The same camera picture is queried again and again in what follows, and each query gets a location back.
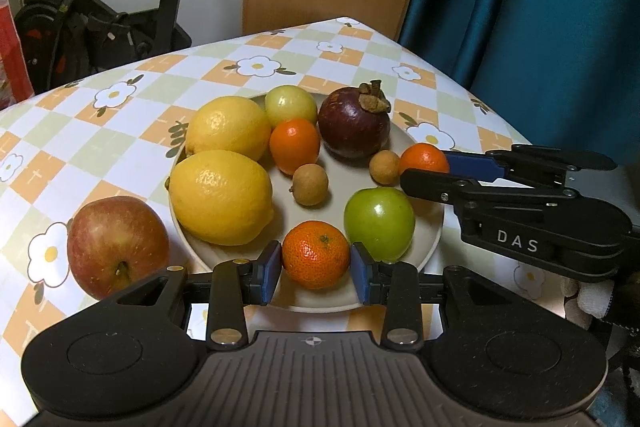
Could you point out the person's right hand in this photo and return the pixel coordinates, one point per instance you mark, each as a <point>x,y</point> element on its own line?
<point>592,302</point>

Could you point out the brown longan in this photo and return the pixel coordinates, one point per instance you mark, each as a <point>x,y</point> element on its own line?
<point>384,167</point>
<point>310,184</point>

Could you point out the beige round plate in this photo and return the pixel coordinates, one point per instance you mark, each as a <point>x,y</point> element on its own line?
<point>431,217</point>

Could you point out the red printed backdrop poster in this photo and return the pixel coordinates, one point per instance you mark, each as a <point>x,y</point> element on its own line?
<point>10,47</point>

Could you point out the red apple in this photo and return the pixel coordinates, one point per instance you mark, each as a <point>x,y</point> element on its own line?
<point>115,237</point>

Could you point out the small yellow-green jujube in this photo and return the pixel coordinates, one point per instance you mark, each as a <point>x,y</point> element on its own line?
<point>290,104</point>

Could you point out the orange mandarin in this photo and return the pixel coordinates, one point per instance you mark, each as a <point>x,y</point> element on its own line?
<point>422,159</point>
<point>316,254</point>
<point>295,146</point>

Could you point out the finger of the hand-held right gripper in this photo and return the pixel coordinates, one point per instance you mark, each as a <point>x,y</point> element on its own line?
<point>440,187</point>
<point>540,162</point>

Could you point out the purple mangosteen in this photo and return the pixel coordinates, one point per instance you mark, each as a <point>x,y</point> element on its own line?
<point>350,127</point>

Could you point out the yellow lemon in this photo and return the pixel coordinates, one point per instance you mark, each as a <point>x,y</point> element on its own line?
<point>227,127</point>
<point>220,197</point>

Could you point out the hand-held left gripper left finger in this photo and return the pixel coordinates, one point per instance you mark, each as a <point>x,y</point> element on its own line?
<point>271,269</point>

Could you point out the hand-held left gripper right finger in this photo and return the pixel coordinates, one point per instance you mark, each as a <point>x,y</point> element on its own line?
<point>360,272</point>

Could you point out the checked flower tablecloth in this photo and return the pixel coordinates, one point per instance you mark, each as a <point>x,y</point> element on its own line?
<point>150,77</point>

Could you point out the teal curtain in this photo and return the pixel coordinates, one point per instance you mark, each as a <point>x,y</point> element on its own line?
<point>525,7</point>

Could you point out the large green jujube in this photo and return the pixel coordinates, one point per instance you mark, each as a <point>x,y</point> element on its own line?
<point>377,222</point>

